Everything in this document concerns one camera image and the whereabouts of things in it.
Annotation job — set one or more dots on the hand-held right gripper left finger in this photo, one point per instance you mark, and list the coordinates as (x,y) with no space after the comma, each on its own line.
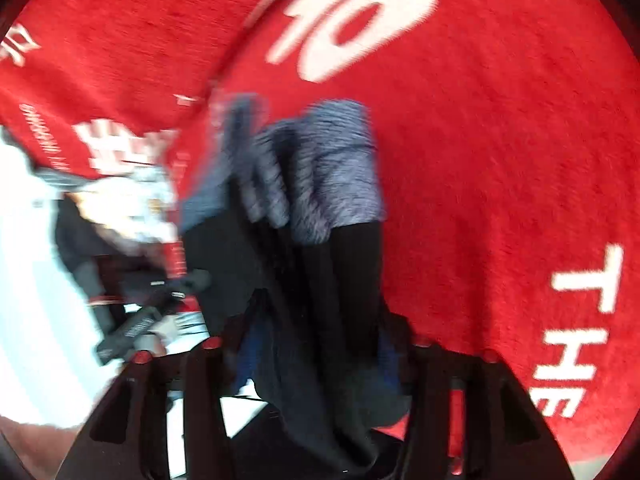
(247,360)

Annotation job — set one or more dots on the red printed blanket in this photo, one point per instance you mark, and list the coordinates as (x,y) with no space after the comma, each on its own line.
(475,160)

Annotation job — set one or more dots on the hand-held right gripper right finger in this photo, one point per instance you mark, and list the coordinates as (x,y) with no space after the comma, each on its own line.
(389,360)

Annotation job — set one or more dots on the white patterned cloth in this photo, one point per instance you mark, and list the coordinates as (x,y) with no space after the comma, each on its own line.
(127,205)

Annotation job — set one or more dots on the black pants with grey waistband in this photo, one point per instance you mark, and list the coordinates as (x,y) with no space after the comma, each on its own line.
(325,285)

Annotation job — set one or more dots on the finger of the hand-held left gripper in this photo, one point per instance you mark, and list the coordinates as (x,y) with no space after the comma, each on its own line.
(131,331)

